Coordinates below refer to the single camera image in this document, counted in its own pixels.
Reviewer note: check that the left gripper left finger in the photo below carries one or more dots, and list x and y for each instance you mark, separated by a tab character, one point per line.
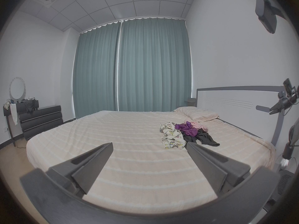
93	169

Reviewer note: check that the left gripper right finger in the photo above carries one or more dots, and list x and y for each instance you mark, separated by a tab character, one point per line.
205	169

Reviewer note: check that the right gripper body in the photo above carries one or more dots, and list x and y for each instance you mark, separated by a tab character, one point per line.
285	100

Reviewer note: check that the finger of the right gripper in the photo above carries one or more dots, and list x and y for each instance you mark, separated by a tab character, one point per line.
276	106
275	111

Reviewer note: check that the black T-shirt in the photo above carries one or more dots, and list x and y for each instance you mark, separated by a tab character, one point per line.
205	140

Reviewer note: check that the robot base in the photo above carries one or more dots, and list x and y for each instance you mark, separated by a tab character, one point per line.
283	183

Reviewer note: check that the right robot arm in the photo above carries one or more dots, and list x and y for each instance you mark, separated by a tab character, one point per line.
293	132

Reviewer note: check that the bed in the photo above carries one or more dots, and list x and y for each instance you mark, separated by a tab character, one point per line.
130	134

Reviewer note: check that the purple garment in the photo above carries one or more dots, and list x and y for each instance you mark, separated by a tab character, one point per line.
186	129

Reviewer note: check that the pink garment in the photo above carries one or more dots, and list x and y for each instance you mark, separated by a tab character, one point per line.
198	125

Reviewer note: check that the white printed pyjama garment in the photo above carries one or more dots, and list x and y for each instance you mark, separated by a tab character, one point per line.
171	139

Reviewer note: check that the cream pillow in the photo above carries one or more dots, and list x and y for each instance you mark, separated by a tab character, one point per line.
198	114

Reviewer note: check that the dark grey garment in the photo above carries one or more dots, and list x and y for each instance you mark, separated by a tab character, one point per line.
29	104

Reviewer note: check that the blue-green curtain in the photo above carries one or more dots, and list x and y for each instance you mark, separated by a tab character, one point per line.
154	66
95	73

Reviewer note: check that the dark dressing table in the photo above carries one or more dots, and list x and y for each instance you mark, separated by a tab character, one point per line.
7	115

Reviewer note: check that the round white-framed mirror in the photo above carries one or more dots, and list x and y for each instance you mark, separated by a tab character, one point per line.
17	90

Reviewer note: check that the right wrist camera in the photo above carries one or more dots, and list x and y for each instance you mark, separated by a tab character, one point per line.
289	86

